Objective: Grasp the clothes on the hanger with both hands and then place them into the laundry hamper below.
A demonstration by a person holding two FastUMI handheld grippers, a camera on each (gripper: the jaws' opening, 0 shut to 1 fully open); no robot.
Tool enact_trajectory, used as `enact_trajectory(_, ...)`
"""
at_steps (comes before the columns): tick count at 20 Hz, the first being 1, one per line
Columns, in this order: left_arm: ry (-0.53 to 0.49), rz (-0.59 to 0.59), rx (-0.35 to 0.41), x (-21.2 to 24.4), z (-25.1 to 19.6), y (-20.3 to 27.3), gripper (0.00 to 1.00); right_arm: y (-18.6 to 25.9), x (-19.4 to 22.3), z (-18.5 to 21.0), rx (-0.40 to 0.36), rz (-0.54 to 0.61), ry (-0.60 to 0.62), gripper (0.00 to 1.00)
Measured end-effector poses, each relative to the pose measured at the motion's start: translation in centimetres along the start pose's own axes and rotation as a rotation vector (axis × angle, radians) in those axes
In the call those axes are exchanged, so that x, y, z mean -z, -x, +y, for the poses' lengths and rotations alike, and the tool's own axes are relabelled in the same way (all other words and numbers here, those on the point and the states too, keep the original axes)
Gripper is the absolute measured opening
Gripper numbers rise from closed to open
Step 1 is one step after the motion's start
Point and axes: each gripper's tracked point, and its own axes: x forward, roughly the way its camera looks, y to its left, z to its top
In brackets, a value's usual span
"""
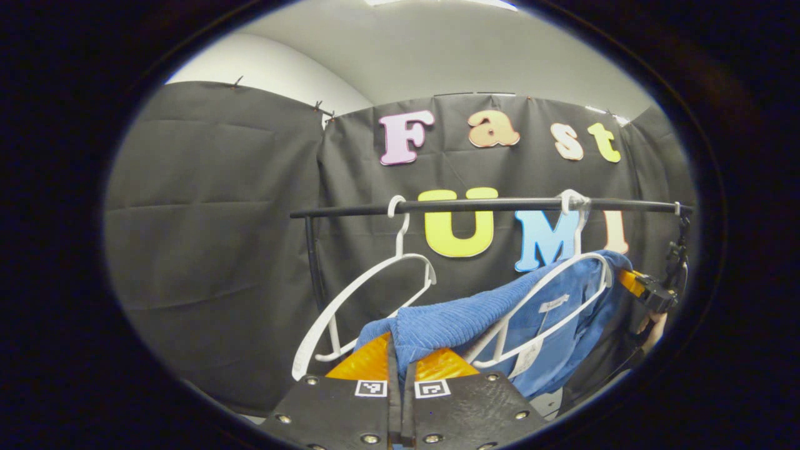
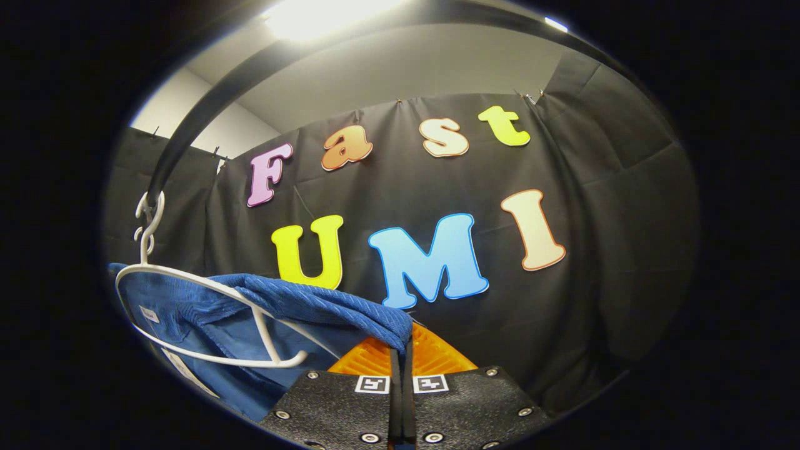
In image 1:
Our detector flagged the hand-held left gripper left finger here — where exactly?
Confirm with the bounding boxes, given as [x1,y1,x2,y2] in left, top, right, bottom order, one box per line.
[259,331,401,450]

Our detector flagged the black metal garment rack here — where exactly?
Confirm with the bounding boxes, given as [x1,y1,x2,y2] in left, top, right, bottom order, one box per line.
[289,197,694,316]

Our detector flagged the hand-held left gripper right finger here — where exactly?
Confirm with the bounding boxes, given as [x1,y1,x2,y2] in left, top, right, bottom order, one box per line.
[400,347,548,450]

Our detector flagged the black backdrop cloth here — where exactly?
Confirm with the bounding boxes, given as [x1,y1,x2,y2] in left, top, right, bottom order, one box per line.
[105,81,698,416]

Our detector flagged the blue corduroy jacket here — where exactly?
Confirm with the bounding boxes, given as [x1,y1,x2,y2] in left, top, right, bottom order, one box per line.
[354,250,635,401]

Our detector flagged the white plastic hanger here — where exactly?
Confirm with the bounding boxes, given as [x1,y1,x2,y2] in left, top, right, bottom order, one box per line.
[292,195,437,382]
[462,189,613,369]

